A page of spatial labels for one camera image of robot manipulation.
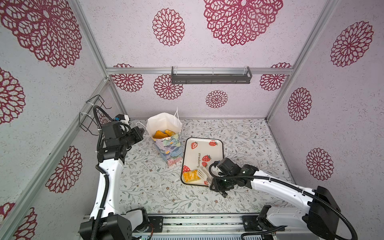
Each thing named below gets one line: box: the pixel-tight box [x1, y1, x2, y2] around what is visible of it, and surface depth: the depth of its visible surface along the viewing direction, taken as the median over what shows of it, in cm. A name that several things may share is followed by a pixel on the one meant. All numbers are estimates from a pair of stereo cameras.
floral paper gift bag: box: [146, 108, 184, 166], surface depth 89 cm
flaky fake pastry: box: [182, 169, 201, 183], surface depth 87 cm
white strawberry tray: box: [181, 137, 224, 186], surface depth 103 cm
